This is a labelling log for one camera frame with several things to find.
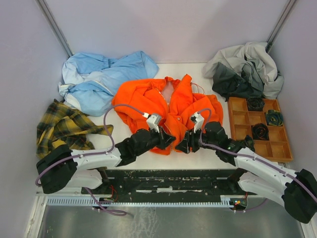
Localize grey crumpled garment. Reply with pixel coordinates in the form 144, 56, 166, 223
202, 42, 284, 99

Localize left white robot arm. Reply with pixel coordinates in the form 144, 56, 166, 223
35, 127, 176, 194

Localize white slotted cable duct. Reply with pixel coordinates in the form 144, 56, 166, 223
46, 194, 235, 206

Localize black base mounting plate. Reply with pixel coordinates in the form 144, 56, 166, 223
92, 169, 251, 203

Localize wooden compartment tray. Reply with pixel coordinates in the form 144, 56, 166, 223
228, 97, 293, 163

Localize dark rolled sock front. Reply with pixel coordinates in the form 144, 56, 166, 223
241, 135, 255, 152

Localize left aluminium corner rail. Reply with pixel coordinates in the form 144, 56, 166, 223
35, 0, 73, 58

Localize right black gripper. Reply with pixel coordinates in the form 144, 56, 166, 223
174, 125, 217, 154

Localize light blue garment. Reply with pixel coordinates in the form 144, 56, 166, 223
58, 51, 159, 117

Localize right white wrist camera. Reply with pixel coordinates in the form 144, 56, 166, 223
190, 112, 205, 133

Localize right aluminium corner rail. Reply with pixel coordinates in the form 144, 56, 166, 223
265, 0, 298, 53

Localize orange jacket pink lining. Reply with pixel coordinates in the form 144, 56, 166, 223
112, 74, 223, 155

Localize aluminium corner rail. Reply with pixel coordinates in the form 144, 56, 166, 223
265, 0, 298, 53
35, 0, 73, 58

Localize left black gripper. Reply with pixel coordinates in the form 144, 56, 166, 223
135, 124, 176, 156

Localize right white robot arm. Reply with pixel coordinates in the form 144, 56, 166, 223
176, 121, 317, 224

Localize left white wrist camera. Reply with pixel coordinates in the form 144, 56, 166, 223
143, 113, 162, 133

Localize black rolled sock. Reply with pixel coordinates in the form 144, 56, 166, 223
251, 123, 269, 140
247, 97, 265, 112

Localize black rolled sock centre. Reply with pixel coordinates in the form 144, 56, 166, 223
251, 123, 269, 140

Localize yellow black plaid shirt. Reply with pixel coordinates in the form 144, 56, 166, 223
36, 99, 113, 159

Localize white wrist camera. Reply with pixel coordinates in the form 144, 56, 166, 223
143, 113, 162, 133
190, 112, 205, 133

